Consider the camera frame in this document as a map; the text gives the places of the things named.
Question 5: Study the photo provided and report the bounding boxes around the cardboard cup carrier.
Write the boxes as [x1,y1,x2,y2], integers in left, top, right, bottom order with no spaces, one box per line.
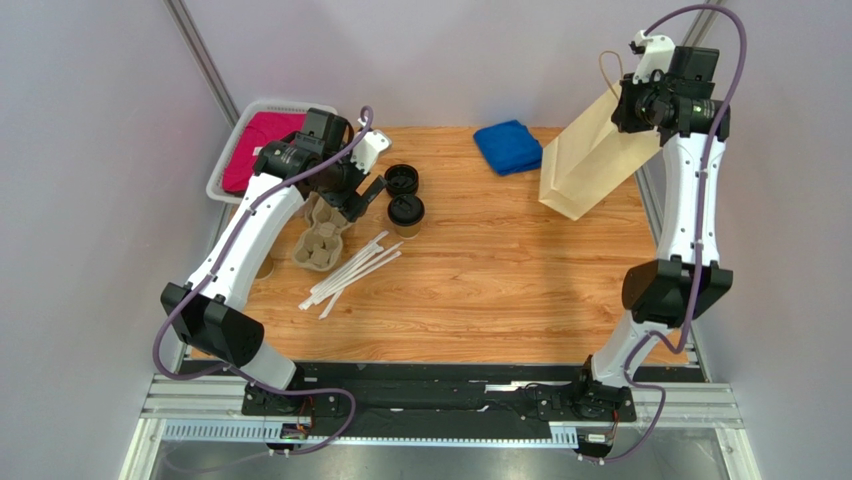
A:
[291,193,352,272]

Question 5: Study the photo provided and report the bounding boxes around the single black cup lid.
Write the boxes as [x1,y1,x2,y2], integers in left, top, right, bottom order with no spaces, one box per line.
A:
[387,194,425,227]

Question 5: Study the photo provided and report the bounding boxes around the stack of black lids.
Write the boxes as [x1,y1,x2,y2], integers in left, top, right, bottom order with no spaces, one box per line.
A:
[384,164,420,197]

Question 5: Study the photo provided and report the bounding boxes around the beige paper bag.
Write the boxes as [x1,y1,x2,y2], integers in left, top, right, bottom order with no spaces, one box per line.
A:
[538,50,660,220]

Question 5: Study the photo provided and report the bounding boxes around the stack of paper cups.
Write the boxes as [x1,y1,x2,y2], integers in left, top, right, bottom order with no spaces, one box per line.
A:
[256,255,274,280]

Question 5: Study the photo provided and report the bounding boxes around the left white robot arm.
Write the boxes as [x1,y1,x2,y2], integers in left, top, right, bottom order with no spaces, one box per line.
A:
[152,106,392,393]

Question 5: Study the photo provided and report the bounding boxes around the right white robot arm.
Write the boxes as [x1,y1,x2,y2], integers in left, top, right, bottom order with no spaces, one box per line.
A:
[590,38,733,387]

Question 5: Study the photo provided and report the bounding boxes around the white wrapped straw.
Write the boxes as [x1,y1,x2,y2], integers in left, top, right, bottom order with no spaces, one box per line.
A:
[312,251,401,303]
[299,241,404,310]
[318,290,343,320]
[298,245,384,310]
[310,230,389,294]

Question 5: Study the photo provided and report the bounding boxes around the magenta folded cloth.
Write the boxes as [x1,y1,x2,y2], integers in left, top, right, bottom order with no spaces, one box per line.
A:
[222,111,306,195]

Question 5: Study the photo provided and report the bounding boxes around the white plastic basket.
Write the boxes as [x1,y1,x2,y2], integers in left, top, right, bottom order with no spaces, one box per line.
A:
[206,99,337,204]

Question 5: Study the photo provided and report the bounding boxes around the blue folded cloth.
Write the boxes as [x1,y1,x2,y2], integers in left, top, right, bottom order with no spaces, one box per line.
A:
[473,120,543,176]

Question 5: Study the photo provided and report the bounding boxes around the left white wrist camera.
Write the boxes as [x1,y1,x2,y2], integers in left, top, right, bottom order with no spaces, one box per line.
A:
[350,129,393,175]

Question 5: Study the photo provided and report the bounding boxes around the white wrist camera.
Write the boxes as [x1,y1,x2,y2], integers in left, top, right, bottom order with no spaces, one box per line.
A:
[350,129,393,175]
[630,30,676,84]

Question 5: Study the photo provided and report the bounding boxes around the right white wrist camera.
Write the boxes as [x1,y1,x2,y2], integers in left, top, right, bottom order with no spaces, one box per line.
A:
[630,30,676,84]

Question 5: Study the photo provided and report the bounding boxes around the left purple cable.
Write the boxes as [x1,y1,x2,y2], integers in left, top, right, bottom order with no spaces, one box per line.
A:
[152,105,375,458]

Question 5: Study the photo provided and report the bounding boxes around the purple cable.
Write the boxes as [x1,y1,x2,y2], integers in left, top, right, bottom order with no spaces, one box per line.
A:
[152,105,375,458]
[585,3,748,465]

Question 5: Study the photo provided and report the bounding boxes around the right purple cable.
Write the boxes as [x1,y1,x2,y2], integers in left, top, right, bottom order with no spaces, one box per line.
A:
[585,3,748,465]

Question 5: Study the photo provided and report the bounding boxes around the aluminium frame rail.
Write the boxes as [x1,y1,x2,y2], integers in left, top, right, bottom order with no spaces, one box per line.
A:
[121,376,761,479]

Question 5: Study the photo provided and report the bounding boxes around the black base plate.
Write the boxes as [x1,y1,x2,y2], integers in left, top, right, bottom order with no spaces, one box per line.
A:
[241,362,637,440]

